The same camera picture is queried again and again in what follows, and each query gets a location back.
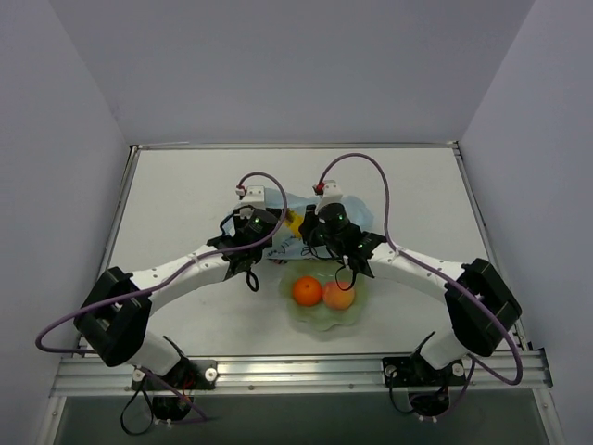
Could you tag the yellow fake fruit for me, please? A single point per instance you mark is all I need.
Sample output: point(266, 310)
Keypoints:
point(293, 221)

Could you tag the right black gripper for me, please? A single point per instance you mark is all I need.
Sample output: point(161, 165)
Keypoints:
point(310, 227)

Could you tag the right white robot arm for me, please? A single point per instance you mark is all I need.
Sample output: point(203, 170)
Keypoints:
point(481, 308)

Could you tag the green scalloped bowl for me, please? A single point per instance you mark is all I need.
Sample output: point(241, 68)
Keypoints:
point(321, 317)

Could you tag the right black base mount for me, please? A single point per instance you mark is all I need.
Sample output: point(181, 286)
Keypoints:
point(413, 371)

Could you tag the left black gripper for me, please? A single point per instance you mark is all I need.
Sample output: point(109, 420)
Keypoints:
point(271, 218)

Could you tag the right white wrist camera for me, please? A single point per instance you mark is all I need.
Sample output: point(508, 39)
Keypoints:
point(327, 192)

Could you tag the fake peach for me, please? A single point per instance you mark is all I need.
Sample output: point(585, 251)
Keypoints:
point(336, 298)

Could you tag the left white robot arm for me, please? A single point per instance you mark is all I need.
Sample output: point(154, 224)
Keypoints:
point(120, 304)

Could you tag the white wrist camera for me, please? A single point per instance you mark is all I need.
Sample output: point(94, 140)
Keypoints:
point(250, 198)
point(327, 192)

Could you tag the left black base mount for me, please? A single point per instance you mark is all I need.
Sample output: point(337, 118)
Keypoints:
point(186, 375)

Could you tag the orange fake fruit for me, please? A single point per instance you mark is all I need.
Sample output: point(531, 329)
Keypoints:
point(307, 291)

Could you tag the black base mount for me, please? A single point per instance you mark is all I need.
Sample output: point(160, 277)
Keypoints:
point(413, 371)
point(186, 375)

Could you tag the aluminium front rail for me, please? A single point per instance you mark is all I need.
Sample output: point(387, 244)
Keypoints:
point(297, 374)

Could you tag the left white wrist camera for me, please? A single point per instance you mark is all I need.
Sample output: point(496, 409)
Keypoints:
point(250, 198)

